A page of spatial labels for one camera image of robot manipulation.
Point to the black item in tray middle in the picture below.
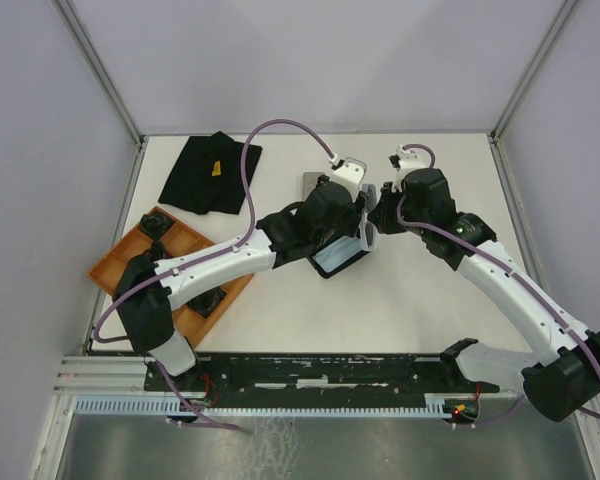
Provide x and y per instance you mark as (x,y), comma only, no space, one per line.
(157,251)

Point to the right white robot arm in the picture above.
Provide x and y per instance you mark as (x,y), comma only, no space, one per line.
(561,372)

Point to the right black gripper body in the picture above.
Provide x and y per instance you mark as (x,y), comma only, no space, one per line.
(389,221)

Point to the black folded cloth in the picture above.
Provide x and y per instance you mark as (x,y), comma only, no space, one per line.
(206,176)

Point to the lavender sunglasses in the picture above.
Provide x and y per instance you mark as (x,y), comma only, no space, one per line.
(369,220)

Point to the blue cloth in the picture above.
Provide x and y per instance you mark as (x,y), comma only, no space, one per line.
(337,253)

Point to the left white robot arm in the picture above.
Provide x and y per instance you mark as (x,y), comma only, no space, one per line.
(149,292)

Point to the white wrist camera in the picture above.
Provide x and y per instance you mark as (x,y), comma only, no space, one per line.
(349,173)
(412,157)

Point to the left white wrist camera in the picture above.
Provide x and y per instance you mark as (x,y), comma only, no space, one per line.
(349,173)

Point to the black item in tray rear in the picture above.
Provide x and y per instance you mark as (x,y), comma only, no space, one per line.
(155,224)

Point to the aluminium frame post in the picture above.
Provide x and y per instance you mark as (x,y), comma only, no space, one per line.
(77,29)
(534,67)

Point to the black round item in tray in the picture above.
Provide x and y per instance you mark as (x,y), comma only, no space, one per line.
(206,303)

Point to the black rectangular case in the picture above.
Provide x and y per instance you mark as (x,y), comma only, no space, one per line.
(348,263)

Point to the orange divided tray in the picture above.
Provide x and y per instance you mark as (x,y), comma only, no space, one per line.
(180,239)

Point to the left aluminium frame post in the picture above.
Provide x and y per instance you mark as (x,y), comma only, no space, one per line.
(77,29)

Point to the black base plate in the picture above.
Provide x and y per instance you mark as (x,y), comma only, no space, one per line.
(301,380)

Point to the grey glasses case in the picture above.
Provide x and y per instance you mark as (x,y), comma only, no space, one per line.
(309,181)

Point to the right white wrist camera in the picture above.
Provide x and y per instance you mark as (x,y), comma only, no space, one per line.
(412,157)

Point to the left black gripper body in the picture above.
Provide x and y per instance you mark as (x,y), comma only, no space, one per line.
(349,223)

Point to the right aluminium frame post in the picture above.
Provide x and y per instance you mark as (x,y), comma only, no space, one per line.
(534,67)

